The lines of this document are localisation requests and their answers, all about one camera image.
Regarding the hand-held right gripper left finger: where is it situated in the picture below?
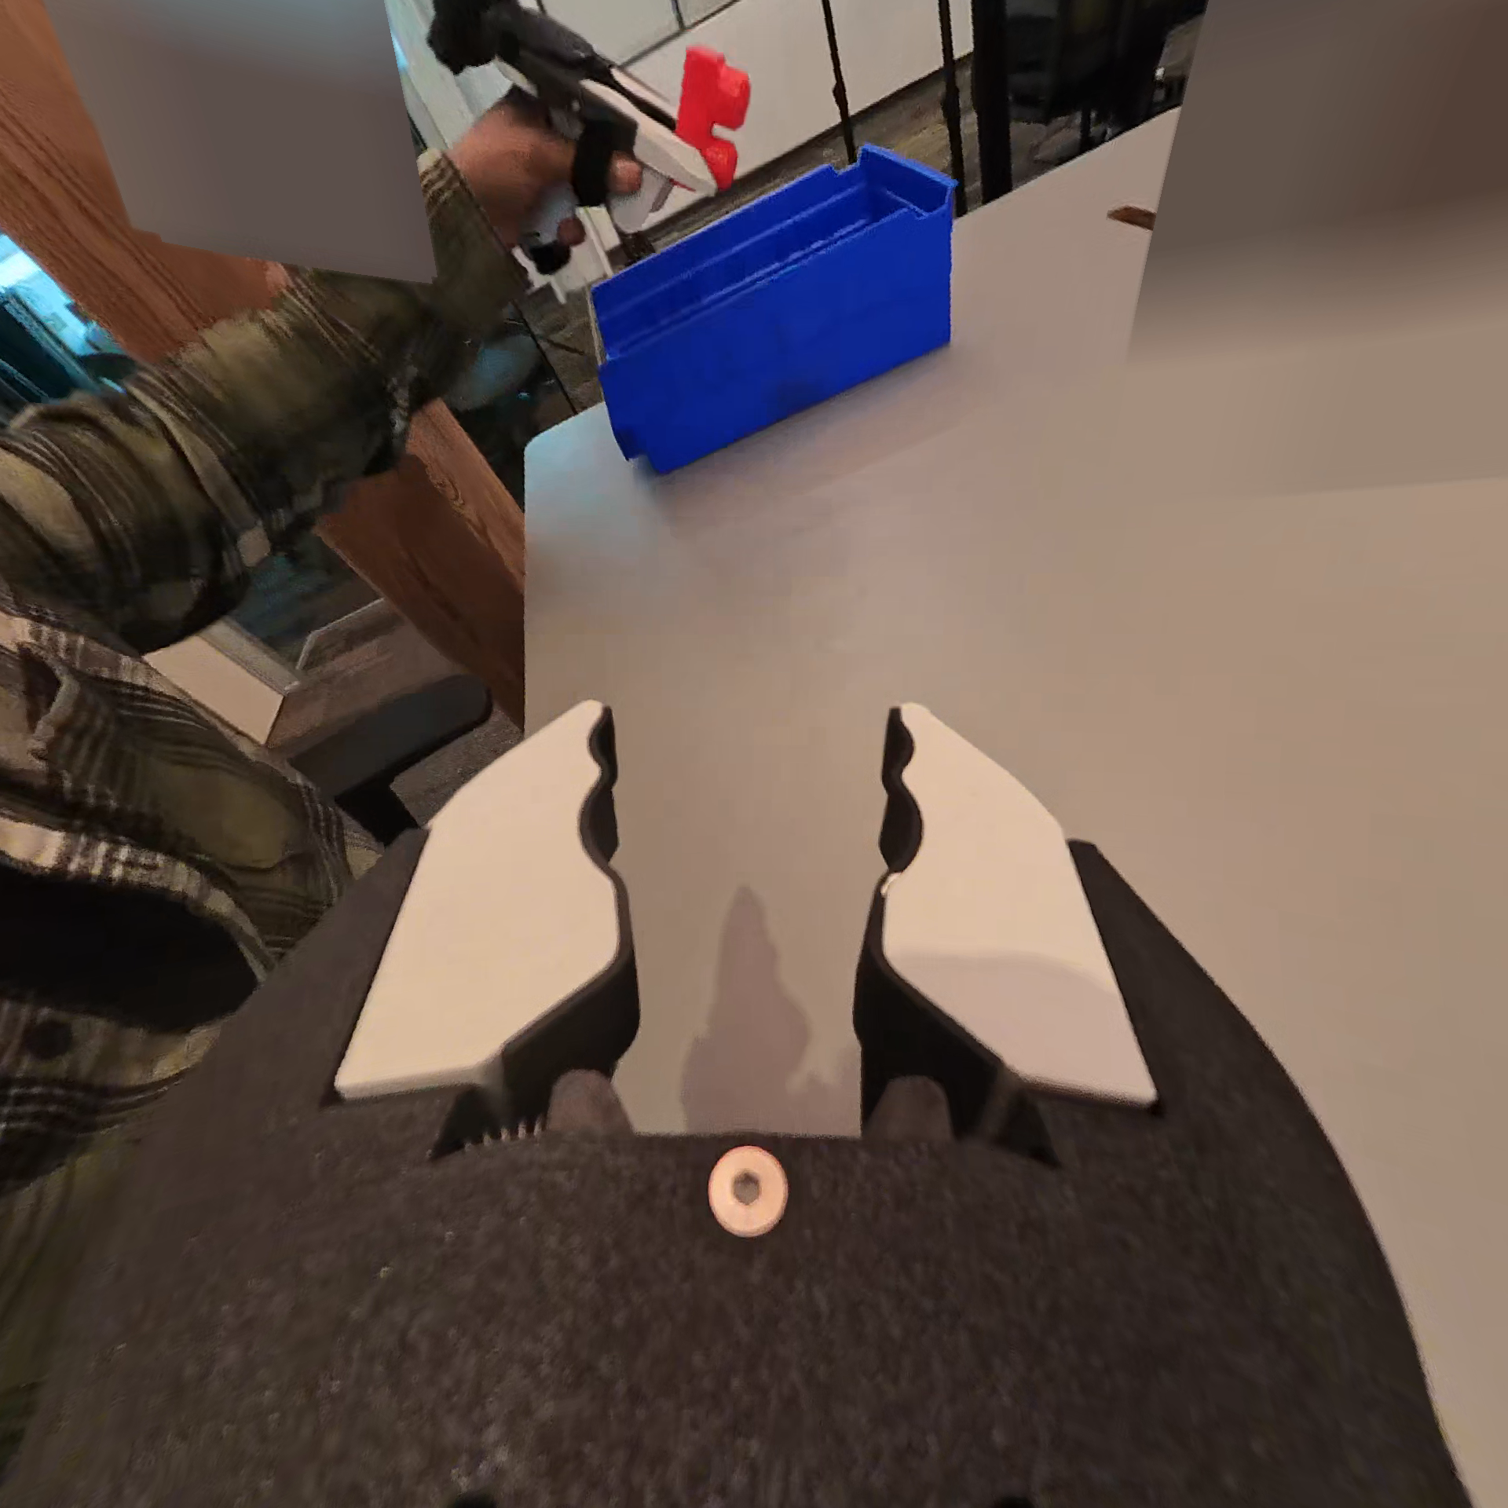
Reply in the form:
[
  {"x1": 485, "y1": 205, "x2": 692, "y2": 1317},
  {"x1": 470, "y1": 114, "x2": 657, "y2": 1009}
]
[{"x1": 332, "y1": 700, "x2": 640, "y2": 1138}]

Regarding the wooden pillar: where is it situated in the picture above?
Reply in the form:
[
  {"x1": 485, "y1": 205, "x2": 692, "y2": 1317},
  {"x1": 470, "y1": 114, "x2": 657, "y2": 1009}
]
[{"x1": 0, "y1": 0, "x2": 528, "y2": 726}]

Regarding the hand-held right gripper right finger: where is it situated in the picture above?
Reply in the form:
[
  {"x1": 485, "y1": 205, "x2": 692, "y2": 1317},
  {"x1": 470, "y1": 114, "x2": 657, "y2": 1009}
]
[{"x1": 853, "y1": 702, "x2": 1158, "y2": 1138}]

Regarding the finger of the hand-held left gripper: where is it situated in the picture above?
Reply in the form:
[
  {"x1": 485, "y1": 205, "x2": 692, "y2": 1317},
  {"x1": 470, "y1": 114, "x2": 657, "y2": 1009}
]
[
  {"x1": 585, "y1": 64, "x2": 690, "y2": 135},
  {"x1": 605, "y1": 129, "x2": 720, "y2": 233}
]

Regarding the blue plastic bin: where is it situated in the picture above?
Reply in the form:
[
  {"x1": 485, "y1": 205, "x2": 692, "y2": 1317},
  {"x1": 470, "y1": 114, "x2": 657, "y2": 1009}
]
[{"x1": 589, "y1": 144, "x2": 958, "y2": 476}]

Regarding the person's left hand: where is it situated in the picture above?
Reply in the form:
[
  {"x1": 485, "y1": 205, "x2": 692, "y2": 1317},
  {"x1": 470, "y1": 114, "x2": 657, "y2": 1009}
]
[{"x1": 450, "y1": 96, "x2": 646, "y2": 255}]

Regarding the red toy block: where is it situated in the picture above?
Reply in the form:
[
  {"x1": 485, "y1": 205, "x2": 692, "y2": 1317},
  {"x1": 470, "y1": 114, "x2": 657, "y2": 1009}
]
[{"x1": 674, "y1": 44, "x2": 753, "y2": 192}]

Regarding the black tripod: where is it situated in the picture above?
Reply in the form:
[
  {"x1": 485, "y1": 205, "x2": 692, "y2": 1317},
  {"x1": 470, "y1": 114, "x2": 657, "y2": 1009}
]
[{"x1": 816, "y1": 0, "x2": 1016, "y2": 205}]

